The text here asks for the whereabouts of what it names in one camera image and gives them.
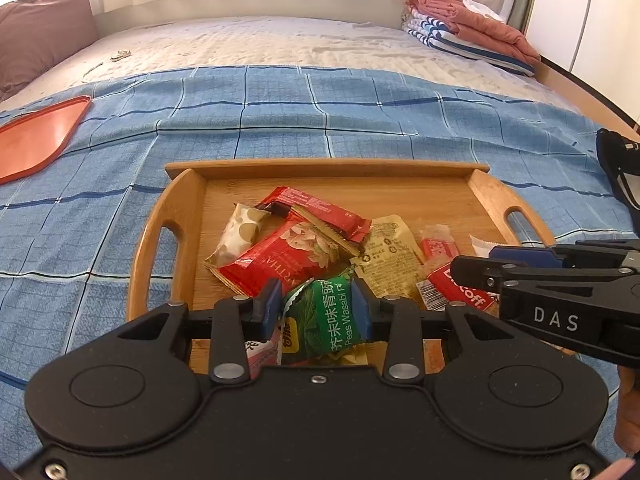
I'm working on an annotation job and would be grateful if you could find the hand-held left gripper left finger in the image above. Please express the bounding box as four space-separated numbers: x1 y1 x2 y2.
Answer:
116 277 285 385

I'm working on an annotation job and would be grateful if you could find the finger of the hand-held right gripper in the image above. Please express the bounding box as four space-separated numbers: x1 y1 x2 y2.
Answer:
488 239 640 269
450 254 637 307

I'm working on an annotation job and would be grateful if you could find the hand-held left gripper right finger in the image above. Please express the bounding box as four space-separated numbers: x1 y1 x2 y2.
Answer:
350 275 532 385

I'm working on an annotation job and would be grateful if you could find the red biscuit packet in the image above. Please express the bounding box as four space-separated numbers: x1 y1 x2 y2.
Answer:
417 262 501 313

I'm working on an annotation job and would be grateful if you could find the white pastry packet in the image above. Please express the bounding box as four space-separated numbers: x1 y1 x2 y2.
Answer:
470 234 501 261

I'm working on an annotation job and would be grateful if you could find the green pea snack packet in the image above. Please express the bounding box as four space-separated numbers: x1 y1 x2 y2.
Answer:
277 266 373 366

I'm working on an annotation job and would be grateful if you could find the red nut snack bag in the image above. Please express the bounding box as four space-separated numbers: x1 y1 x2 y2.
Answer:
210 219 362 299

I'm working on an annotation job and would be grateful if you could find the red clear-ended wafer packet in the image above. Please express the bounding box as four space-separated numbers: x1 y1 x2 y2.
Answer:
416 225 460 267

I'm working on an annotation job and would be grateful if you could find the pink and white snack packet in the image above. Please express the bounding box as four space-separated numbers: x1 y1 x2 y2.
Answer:
244 332 282 381

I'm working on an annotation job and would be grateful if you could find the cream dotted snack packet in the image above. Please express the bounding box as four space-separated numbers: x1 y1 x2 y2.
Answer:
203 202 271 267

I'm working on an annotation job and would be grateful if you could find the dark red bar packet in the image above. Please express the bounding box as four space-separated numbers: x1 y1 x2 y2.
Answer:
256 186 373 243

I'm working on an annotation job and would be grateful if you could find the wooden tray with handles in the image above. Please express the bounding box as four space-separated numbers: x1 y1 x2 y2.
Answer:
127 158 576 376

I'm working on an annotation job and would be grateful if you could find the person's right forearm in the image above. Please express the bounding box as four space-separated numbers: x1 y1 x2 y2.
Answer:
614 364 640 456

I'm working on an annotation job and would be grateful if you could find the black cloth bag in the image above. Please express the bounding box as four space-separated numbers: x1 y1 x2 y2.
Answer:
596 128 640 211

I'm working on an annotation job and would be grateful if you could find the blue checked blanket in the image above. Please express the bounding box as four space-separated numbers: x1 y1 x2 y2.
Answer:
0 65 640 466

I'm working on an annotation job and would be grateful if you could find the folded towels stack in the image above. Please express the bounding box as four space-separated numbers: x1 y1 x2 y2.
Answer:
406 0 541 63

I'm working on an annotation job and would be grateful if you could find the blue striped folded towel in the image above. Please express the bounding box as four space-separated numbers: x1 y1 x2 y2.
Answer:
402 9 536 77

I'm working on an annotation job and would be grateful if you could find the white folded cloth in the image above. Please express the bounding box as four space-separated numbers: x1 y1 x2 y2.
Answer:
462 0 507 24

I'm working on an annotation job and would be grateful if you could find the white wardrobe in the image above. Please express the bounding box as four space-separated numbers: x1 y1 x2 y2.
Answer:
522 0 640 126

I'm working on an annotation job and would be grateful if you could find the white bed sheet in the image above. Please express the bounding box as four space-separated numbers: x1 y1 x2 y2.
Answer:
0 15 571 116

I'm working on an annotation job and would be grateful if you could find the orange plastic tray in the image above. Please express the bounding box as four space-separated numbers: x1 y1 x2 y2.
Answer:
0 95 93 186

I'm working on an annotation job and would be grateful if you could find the white bed headboard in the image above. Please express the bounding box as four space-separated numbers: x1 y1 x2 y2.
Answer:
92 0 416 37

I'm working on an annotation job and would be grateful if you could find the mauve pillow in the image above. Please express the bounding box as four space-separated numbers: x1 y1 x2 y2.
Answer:
0 0 99 101

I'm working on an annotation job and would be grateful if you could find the wooden bed frame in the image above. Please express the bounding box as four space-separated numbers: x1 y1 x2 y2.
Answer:
537 54 640 136

